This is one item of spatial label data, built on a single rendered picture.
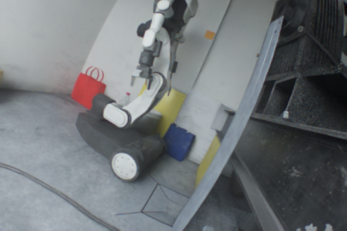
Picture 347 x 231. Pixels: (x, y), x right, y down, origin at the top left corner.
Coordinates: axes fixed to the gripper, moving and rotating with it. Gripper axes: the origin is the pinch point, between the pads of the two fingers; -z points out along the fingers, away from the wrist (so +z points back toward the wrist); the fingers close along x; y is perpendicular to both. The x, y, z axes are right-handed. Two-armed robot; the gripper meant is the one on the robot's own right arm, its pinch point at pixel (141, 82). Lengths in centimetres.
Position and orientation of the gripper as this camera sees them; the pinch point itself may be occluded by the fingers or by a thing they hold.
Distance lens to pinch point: 98.7
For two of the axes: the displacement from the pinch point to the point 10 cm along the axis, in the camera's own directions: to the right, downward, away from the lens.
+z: 2.3, -9.7, 0.0
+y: 2.2, 0.5, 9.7
